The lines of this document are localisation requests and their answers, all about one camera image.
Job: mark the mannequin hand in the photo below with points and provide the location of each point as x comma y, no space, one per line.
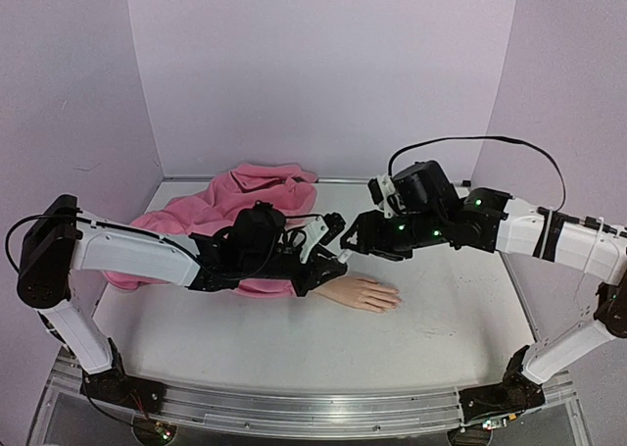
360,293

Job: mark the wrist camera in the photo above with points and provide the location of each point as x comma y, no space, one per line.
385,196
320,230

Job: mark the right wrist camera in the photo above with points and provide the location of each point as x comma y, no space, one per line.
385,196

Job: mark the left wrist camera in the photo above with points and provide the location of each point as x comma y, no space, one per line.
320,230

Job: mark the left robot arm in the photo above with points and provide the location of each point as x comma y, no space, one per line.
64,247

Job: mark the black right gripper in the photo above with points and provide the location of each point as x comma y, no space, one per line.
374,233

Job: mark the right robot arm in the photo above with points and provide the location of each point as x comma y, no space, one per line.
573,269

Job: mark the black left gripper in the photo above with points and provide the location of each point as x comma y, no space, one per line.
320,267

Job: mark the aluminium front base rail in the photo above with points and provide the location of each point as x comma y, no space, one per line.
64,408

